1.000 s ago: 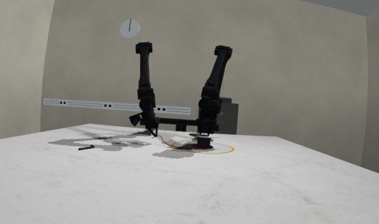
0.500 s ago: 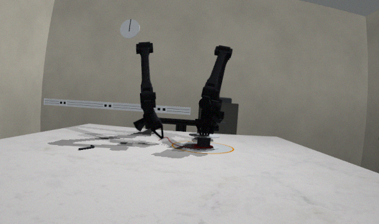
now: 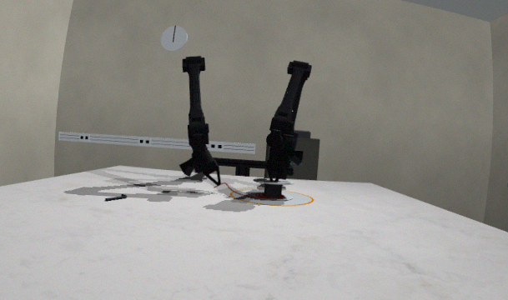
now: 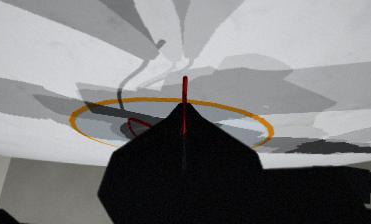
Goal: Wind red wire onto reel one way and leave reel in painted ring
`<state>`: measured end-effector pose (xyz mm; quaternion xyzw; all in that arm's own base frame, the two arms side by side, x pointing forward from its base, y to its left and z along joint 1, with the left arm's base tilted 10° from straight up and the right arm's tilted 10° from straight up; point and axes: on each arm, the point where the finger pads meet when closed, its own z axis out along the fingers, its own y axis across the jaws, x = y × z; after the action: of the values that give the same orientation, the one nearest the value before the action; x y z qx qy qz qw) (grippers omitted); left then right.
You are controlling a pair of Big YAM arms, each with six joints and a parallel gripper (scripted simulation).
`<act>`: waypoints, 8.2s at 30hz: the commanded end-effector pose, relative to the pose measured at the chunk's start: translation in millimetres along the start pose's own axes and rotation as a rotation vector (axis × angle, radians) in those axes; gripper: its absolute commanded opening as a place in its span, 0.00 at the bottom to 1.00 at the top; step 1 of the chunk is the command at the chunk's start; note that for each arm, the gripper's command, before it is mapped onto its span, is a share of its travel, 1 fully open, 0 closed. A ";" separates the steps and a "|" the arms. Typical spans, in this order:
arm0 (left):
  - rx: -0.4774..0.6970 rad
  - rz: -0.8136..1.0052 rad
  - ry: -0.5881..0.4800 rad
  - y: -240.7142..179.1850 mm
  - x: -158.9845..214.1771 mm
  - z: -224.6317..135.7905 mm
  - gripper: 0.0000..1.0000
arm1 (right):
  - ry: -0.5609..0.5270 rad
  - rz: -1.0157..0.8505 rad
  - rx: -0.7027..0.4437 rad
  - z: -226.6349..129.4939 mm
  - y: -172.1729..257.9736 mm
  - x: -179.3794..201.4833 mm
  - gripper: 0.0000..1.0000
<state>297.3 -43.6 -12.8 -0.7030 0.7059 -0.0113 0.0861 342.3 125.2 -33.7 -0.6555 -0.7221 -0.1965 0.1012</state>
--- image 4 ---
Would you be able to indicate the red wire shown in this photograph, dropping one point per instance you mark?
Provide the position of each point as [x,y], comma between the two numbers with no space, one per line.
[184,101]

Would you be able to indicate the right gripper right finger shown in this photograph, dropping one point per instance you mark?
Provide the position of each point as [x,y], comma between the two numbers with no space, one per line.
[214,149]

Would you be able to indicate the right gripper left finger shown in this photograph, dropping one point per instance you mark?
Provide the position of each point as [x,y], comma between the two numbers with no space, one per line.
[157,147]

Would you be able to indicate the orange painted ring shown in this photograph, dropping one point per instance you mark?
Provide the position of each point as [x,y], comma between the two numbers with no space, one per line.
[80,110]

